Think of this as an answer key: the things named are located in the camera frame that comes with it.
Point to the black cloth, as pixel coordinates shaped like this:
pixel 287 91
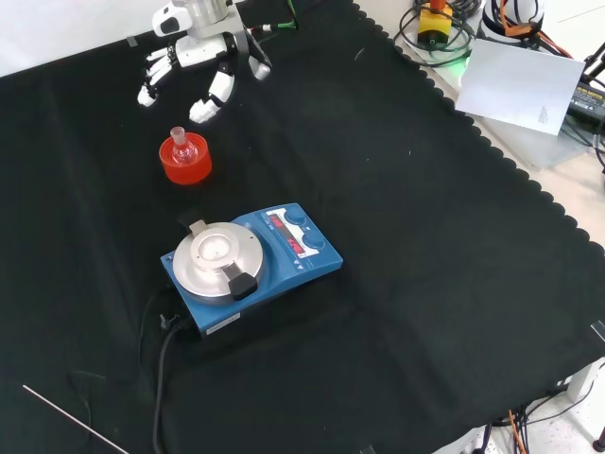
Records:
pixel 378 189

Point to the pale board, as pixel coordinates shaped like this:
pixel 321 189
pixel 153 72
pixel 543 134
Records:
pixel 515 85

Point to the yellow stop button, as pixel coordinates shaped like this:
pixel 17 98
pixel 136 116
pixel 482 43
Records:
pixel 435 26

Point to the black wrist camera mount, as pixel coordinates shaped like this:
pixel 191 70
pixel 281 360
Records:
pixel 253 52

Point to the white table leg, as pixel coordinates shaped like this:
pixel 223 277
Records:
pixel 583 380

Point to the clear round-bottom flask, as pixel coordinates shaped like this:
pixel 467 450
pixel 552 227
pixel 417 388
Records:
pixel 183 153

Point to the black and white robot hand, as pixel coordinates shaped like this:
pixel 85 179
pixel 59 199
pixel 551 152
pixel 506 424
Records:
pixel 203 49

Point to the black power adapter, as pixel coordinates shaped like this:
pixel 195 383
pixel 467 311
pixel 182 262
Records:
pixel 588 101

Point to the heater with blue base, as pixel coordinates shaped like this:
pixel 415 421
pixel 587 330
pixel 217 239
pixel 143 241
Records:
pixel 302 269

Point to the thin metal probe rod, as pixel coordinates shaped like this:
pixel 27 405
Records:
pixel 71 416

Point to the small clear cloth clip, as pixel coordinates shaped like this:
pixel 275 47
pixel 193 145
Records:
pixel 599 330
pixel 132 41

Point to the pale mounting plate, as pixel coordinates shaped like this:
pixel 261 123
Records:
pixel 520 146

